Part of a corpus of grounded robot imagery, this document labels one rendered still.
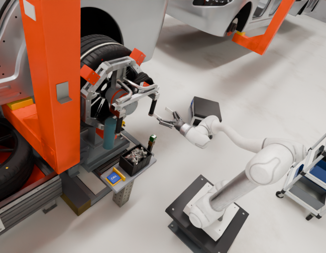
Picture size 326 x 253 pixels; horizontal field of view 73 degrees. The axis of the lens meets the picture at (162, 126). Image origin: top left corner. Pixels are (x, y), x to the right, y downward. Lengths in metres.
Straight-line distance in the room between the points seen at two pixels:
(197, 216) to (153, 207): 0.71
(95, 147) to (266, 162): 1.49
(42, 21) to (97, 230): 1.49
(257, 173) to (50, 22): 1.01
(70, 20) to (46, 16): 0.10
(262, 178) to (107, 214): 1.34
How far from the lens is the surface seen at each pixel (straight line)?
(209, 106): 2.85
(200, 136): 1.48
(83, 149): 1.86
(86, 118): 1.55
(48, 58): 1.04
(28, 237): 1.98
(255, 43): 4.87
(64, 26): 1.02
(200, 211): 1.46
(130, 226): 1.98
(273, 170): 1.03
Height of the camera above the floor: 1.80
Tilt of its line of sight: 40 degrees down
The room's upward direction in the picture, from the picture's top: 19 degrees clockwise
